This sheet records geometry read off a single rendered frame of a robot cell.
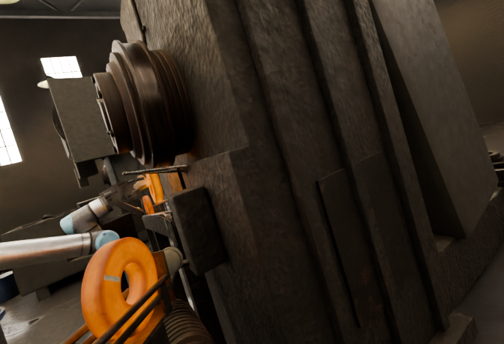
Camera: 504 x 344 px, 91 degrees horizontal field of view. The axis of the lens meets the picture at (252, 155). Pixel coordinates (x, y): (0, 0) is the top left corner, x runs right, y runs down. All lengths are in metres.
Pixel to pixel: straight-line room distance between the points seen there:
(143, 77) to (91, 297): 0.58
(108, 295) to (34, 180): 10.80
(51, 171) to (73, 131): 7.59
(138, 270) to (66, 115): 3.22
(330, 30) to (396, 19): 0.35
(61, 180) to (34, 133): 1.84
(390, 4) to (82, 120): 3.30
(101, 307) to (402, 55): 1.12
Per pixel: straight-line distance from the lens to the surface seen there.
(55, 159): 11.17
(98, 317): 0.46
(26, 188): 11.26
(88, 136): 3.61
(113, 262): 0.48
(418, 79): 1.18
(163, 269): 0.57
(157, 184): 1.12
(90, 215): 1.15
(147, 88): 0.81
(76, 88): 3.77
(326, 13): 0.91
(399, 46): 1.13
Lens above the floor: 0.87
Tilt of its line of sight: 2 degrees down
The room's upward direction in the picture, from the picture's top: 17 degrees counter-clockwise
